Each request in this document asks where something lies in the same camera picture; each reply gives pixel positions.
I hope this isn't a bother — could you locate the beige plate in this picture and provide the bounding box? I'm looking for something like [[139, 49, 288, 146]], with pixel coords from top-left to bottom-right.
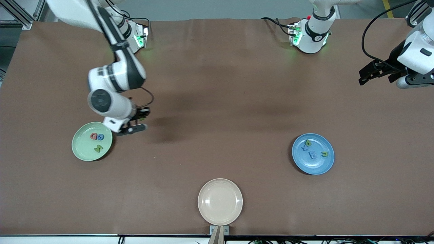
[[198, 178, 243, 226]]

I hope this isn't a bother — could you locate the grey metal mounting bracket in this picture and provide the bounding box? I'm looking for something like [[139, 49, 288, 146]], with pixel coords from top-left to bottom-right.
[[210, 225, 230, 236]]

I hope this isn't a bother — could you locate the aluminium frame profile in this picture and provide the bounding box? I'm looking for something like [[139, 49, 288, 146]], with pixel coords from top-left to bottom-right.
[[0, 0, 46, 30], [406, 0, 434, 26]]

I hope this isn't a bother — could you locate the white table front rail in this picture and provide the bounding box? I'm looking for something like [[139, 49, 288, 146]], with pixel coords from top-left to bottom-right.
[[0, 234, 434, 244]]

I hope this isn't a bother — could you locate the green plate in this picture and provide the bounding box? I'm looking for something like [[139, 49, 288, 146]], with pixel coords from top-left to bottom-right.
[[72, 122, 113, 162]]

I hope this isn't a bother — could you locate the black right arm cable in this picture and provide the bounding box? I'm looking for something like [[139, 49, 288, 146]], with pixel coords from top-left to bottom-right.
[[86, 0, 155, 110]]

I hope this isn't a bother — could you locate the tan camera pole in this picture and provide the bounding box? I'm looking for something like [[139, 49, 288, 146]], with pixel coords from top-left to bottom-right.
[[208, 226, 226, 244]]

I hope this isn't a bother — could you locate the brown table cover sheet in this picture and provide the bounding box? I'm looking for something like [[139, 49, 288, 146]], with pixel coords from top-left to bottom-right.
[[0, 17, 434, 237]]

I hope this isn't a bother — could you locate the blue plate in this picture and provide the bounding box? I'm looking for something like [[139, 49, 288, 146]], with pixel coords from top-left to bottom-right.
[[292, 133, 335, 176]]

